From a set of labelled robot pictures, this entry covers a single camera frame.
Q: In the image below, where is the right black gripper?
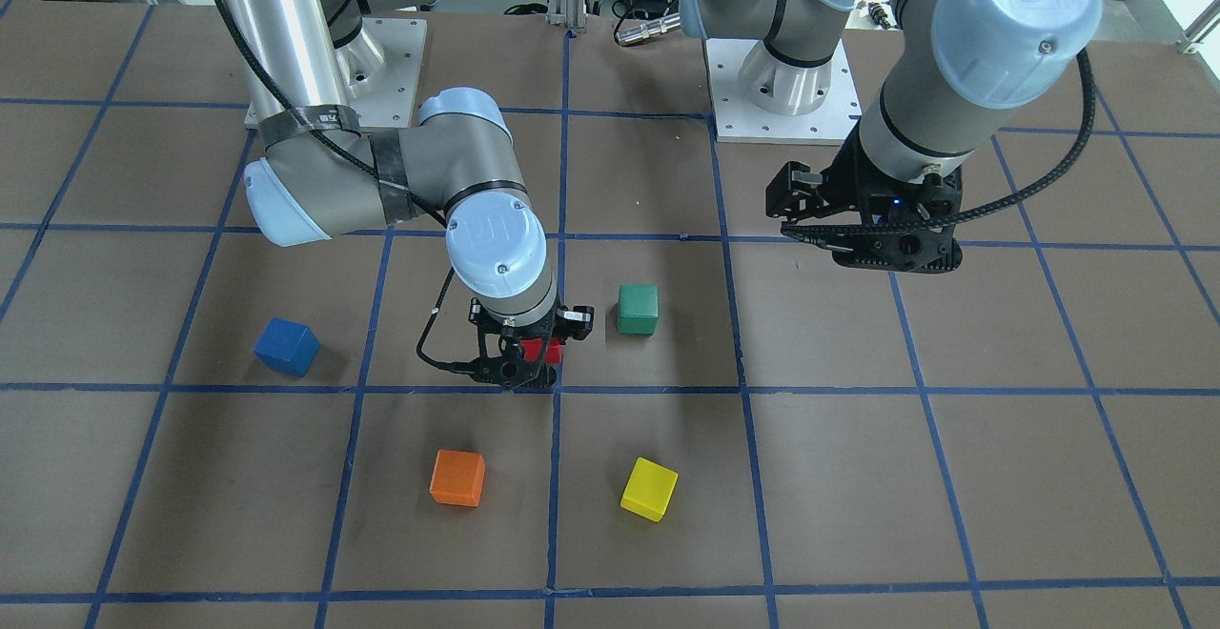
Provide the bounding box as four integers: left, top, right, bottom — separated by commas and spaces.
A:
468, 297, 597, 363

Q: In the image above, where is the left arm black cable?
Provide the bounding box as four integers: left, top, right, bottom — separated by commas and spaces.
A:
780, 48, 1094, 234

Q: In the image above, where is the red block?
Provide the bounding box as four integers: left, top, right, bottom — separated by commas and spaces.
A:
519, 336, 565, 367

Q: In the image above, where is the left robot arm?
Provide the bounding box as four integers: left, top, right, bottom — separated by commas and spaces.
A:
680, 0, 1103, 243

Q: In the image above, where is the silver metal connector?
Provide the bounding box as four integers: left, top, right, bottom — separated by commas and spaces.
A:
612, 13, 682, 48

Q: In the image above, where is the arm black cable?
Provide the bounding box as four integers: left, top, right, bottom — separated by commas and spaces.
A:
195, 0, 478, 377
780, 48, 1094, 234

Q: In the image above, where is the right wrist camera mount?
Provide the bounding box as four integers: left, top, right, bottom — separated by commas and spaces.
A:
468, 336, 558, 390

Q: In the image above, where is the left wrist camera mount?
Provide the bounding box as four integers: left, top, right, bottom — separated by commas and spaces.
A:
781, 202, 963, 274

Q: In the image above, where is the yellow block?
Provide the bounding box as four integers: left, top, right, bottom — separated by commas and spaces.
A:
620, 457, 680, 523

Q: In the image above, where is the green block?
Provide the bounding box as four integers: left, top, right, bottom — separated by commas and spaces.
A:
616, 283, 660, 336

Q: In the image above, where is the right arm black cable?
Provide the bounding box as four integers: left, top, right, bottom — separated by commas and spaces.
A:
195, 0, 478, 377

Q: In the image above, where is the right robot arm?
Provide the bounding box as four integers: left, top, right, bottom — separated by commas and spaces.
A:
211, 0, 597, 360

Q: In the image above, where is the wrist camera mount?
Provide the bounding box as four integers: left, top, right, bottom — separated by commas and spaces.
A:
468, 336, 558, 390
781, 202, 963, 274

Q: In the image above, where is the blue block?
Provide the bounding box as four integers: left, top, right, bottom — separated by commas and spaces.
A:
254, 317, 321, 377

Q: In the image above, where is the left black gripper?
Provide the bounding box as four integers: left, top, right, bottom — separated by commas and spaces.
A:
765, 129, 963, 230

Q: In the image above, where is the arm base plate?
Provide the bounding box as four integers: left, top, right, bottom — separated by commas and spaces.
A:
704, 39, 863, 147
243, 17, 428, 130

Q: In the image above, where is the orange block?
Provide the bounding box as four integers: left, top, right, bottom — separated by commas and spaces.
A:
429, 449, 486, 508

